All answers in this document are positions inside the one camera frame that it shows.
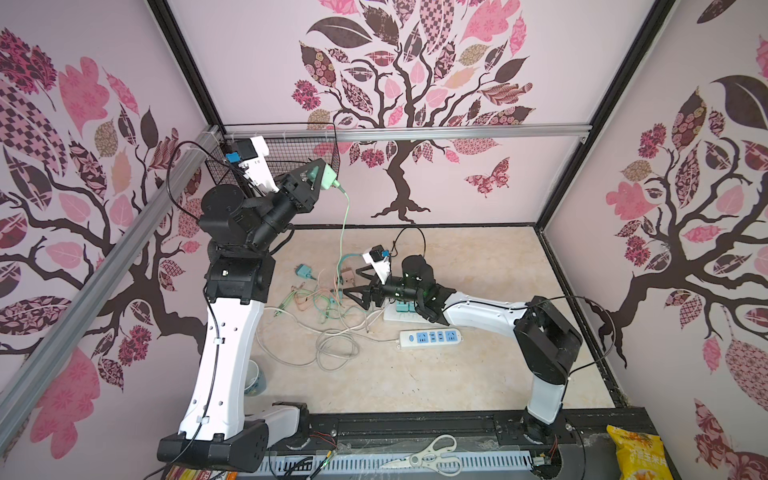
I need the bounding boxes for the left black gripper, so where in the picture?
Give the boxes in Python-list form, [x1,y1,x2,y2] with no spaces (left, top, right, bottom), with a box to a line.
[248,157,324,252]

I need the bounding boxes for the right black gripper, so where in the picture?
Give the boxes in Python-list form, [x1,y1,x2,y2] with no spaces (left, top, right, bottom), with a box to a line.
[345,264,425,311]

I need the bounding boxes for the green charger plug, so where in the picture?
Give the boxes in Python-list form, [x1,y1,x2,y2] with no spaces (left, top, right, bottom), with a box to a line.
[307,164,340,190]

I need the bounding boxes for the long multicolour power strip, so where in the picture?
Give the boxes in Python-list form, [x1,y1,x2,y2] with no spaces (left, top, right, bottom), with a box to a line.
[383,301,428,324]

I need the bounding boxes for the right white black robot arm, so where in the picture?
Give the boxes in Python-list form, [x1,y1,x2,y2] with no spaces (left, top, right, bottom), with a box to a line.
[342,254,583,445]

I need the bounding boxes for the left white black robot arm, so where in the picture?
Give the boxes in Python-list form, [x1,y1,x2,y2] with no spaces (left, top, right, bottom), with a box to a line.
[157,159,336,473]

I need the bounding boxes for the small blue-socket power strip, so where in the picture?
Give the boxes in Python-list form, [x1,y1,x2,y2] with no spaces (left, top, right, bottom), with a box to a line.
[399,328,463,349]

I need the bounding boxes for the teal charger on table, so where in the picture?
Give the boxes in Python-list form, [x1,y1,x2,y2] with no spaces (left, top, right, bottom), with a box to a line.
[295,264,316,280]

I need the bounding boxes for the white mug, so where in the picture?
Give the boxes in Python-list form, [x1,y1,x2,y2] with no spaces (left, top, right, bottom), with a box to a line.
[244,359,267,397]

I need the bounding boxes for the red yellow snack packet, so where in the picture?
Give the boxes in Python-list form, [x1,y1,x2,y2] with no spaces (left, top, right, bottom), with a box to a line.
[162,465,238,480]

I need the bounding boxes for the yellow snack bag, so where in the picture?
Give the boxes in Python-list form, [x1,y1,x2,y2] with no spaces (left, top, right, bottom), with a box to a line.
[606,425,673,480]

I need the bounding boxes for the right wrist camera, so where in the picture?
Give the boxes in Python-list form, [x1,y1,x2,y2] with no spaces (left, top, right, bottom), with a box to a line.
[362,245,391,283]

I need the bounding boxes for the black wire basket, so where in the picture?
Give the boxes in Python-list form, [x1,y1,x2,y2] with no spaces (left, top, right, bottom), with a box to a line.
[214,120,341,179]

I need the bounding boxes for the pile of chargers and cables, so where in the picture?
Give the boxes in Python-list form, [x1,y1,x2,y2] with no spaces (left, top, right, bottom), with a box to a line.
[272,257,373,331]

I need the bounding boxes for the white power strip cable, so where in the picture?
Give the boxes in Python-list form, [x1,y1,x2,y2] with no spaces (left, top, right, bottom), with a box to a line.
[254,311,402,372]

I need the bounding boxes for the aluminium frame bar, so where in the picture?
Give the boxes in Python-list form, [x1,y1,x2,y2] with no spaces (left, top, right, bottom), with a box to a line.
[0,122,593,451]

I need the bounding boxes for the black mounting rail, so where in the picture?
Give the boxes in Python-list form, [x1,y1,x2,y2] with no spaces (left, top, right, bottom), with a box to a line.
[273,408,657,453]

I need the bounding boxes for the white handled scissors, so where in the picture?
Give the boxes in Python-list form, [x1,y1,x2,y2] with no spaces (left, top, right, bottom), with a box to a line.
[381,434,463,477]

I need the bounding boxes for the white slotted cable duct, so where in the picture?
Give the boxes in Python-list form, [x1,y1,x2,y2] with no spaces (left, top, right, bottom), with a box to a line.
[238,451,533,479]

